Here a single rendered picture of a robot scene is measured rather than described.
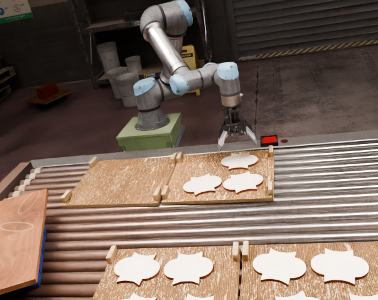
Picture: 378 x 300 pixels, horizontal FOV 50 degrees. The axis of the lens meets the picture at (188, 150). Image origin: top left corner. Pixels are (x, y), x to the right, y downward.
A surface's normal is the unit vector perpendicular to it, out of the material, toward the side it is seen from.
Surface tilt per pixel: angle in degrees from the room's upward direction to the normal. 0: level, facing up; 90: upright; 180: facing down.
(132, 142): 90
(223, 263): 0
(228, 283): 0
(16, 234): 0
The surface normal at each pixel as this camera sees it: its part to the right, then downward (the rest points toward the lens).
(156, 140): -0.16, 0.48
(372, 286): -0.18, -0.87
